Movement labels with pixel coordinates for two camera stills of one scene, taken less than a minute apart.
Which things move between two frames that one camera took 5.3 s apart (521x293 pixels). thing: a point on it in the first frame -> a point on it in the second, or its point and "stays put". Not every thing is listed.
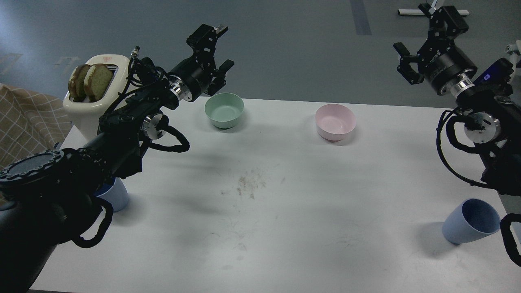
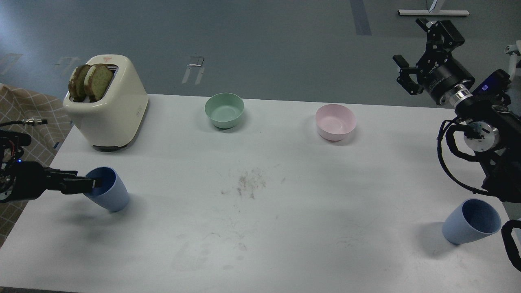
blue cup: (471, 219) stays put
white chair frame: (514, 51) stays put
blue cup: (115, 192) stays put
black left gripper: (199, 72) -> (30, 181)
